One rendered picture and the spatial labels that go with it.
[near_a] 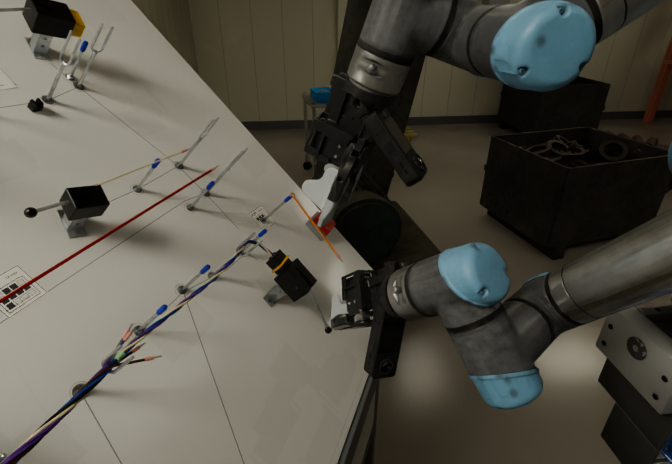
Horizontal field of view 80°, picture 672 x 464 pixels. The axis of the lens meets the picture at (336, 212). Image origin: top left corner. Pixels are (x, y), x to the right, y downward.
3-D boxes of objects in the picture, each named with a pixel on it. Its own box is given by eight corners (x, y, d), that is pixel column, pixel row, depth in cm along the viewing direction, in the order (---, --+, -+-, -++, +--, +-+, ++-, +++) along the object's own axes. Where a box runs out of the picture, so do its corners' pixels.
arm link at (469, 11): (523, 93, 47) (441, 62, 45) (483, 78, 57) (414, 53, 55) (560, 23, 44) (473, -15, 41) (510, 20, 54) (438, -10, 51)
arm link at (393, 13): (468, -25, 43) (397, -56, 41) (423, 73, 49) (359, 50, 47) (447, -29, 50) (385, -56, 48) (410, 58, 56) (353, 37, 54)
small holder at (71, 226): (7, 217, 52) (21, 187, 48) (81, 207, 60) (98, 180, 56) (21, 247, 51) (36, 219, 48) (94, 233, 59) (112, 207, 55)
